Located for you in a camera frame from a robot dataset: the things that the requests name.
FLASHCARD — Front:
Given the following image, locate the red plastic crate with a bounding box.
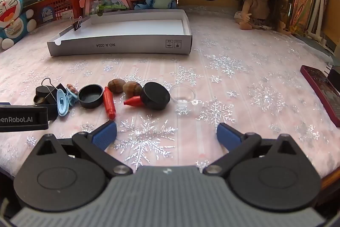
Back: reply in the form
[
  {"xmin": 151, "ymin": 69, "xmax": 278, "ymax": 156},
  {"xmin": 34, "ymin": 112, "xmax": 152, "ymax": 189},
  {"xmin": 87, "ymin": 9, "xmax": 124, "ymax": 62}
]
[{"xmin": 25, "ymin": 0, "xmax": 84, "ymax": 28}]

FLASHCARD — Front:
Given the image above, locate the blue cat plush toy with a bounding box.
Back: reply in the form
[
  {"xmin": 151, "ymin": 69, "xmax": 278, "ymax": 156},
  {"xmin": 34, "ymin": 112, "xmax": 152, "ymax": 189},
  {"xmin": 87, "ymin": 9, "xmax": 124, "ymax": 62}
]
[{"xmin": 0, "ymin": 0, "xmax": 36, "ymax": 50}]

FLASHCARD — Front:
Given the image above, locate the black round puck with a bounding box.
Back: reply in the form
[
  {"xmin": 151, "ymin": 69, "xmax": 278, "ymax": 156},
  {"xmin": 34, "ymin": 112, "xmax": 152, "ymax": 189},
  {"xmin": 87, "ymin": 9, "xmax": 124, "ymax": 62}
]
[{"xmin": 140, "ymin": 82, "xmax": 171, "ymax": 110}]

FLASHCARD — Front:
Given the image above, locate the small black box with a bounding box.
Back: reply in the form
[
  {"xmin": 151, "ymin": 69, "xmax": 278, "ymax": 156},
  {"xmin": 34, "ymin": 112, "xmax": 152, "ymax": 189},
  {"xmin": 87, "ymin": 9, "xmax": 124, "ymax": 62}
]
[{"xmin": 325, "ymin": 63, "xmax": 340, "ymax": 89}]

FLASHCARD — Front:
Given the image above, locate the white cardboard box tray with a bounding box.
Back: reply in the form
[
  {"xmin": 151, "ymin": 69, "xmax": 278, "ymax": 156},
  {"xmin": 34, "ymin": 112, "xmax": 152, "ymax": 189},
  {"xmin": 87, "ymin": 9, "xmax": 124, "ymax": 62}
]
[{"xmin": 47, "ymin": 9, "xmax": 192, "ymax": 56}]

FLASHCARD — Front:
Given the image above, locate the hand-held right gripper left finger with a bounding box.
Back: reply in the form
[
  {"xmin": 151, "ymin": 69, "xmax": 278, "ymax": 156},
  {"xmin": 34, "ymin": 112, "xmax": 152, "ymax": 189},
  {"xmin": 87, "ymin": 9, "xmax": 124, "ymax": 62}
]
[{"xmin": 27, "ymin": 121, "xmax": 133, "ymax": 177}]

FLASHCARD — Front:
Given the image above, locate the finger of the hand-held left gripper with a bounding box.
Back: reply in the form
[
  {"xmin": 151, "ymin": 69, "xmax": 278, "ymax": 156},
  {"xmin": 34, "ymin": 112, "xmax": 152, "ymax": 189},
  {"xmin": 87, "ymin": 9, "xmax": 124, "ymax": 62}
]
[{"xmin": 47, "ymin": 104, "xmax": 58, "ymax": 121}]

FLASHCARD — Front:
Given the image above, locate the clear plastic cup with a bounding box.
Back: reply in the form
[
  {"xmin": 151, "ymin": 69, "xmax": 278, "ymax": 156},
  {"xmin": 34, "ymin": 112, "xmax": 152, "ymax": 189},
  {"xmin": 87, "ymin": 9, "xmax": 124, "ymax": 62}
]
[{"xmin": 170, "ymin": 84, "xmax": 200, "ymax": 106}]

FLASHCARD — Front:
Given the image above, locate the brown walnut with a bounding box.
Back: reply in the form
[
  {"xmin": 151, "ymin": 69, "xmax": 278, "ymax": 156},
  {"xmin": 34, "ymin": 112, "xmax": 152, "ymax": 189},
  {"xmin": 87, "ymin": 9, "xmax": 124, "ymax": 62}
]
[
  {"xmin": 108, "ymin": 79, "xmax": 125, "ymax": 94},
  {"xmin": 123, "ymin": 81, "xmax": 143, "ymax": 97}
]

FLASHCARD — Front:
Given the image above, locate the black binder clip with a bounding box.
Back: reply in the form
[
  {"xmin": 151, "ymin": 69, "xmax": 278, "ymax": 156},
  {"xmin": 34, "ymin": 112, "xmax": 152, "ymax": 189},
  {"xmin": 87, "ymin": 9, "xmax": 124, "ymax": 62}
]
[
  {"xmin": 34, "ymin": 78, "xmax": 66, "ymax": 106},
  {"xmin": 70, "ymin": 17, "xmax": 83, "ymax": 31}
]

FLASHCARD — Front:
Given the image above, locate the dark red calculator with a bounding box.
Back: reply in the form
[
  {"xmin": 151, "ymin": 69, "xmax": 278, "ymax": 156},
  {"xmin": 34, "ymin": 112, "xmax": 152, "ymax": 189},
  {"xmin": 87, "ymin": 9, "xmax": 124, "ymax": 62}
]
[{"xmin": 300, "ymin": 65, "xmax": 340, "ymax": 128}]

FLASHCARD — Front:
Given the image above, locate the blue hair clip with bears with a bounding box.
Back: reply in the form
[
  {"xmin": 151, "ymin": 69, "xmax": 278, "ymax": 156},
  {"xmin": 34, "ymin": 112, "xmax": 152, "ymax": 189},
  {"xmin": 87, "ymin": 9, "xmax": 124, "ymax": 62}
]
[{"xmin": 66, "ymin": 83, "xmax": 79, "ymax": 106}]

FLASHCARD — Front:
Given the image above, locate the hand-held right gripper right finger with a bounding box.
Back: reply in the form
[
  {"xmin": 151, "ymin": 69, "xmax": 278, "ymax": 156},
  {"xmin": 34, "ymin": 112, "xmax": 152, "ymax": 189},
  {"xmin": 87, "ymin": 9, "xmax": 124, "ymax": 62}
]
[{"xmin": 203, "ymin": 123, "xmax": 310, "ymax": 176}]

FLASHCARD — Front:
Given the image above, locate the pink snowflake tablecloth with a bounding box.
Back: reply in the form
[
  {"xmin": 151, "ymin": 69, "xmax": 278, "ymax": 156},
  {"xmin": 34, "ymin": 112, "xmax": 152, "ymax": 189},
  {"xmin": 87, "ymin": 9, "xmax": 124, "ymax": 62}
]
[{"xmin": 0, "ymin": 5, "xmax": 340, "ymax": 182}]

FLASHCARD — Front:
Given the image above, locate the black round lid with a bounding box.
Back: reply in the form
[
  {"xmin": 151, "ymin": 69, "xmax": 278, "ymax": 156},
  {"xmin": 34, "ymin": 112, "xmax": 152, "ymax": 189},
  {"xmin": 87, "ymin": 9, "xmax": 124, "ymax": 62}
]
[{"xmin": 78, "ymin": 84, "xmax": 104, "ymax": 108}]

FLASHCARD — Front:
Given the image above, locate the plain blue oval hair clip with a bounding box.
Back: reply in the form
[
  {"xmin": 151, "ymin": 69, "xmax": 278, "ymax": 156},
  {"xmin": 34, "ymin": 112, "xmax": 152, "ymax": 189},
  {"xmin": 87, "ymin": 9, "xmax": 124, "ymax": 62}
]
[{"xmin": 57, "ymin": 89, "xmax": 70, "ymax": 116}]

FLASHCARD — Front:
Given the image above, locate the row of shiny picture books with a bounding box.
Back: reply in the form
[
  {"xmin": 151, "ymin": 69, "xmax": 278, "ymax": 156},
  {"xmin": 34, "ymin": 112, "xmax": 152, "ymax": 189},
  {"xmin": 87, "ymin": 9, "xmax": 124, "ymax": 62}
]
[{"xmin": 288, "ymin": 0, "xmax": 319, "ymax": 33}]

